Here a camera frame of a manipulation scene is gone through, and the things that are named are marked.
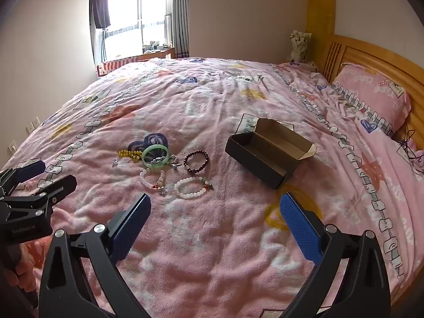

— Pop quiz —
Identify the dark red bead bracelet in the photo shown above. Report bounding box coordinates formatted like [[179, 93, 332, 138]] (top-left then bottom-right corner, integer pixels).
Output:
[[183, 151, 210, 175]]

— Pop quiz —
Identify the white bracelet with red beads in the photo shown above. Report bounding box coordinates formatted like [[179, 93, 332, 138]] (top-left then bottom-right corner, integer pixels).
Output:
[[139, 167, 168, 197]]

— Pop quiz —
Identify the black cardboard box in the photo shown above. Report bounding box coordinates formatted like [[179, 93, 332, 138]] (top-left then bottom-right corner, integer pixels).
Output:
[[224, 118, 315, 190]]

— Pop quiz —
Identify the plain grey curtain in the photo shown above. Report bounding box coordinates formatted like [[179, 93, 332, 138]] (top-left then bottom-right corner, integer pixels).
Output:
[[99, 28, 108, 65]]

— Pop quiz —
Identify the pale flower bouquet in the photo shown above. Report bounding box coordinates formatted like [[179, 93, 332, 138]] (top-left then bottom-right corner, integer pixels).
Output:
[[289, 30, 312, 63]]

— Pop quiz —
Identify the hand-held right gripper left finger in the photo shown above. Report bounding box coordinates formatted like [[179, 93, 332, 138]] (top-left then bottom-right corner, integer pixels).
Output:
[[38, 192, 153, 318]]

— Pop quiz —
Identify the pink printed pillow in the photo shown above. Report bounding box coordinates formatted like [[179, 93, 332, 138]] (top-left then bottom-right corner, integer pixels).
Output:
[[331, 63, 412, 138]]

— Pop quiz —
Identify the window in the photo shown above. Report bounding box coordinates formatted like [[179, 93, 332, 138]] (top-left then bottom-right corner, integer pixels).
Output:
[[105, 0, 173, 61]]

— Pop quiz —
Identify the white bracelet with green charm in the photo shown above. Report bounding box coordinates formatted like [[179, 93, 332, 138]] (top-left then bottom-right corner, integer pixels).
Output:
[[174, 176, 214, 200]]

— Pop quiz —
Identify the yellow bead bracelet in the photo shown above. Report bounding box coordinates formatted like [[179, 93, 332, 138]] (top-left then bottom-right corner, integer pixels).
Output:
[[118, 150, 144, 163]]

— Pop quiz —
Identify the striped grey curtain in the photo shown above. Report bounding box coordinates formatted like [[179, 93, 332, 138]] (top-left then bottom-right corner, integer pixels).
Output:
[[170, 0, 190, 58]]

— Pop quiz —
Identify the green jade bangle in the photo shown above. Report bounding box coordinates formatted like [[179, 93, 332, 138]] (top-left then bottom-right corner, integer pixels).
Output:
[[142, 145, 170, 167]]

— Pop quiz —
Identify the person's left hand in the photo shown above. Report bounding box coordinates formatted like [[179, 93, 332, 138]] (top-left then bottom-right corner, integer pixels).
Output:
[[0, 258, 39, 293]]

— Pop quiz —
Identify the pink printed blanket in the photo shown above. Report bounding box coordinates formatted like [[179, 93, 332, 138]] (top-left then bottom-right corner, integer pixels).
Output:
[[0, 57, 424, 318]]

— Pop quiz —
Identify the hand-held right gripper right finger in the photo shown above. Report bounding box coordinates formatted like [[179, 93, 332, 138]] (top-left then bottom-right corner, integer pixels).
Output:
[[279, 192, 391, 318]]

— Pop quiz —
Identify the dark hanging garment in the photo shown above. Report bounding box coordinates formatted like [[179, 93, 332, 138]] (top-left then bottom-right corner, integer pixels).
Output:
[[90, 0, 111, 30]]

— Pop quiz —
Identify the wooden desk with clutter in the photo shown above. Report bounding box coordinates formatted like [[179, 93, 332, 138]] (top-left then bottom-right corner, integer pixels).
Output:
[[136, 41, 175, 62]]

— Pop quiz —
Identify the red patterned cloth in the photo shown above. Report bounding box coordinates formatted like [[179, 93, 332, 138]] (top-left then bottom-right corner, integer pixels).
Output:
[[95, 57, 137, 77]]

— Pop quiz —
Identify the wooden headboard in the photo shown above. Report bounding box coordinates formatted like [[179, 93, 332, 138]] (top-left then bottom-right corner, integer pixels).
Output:
[[320, 34, 424, 186]]

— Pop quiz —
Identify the silver charm bracelet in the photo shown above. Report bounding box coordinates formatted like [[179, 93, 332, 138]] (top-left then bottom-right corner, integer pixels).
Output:
[[153, 154, 181, 170]]

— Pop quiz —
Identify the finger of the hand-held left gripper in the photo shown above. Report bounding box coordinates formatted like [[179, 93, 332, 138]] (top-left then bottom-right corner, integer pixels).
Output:
[[0, 174, 78, 217], [0, 160, 46, 197]]

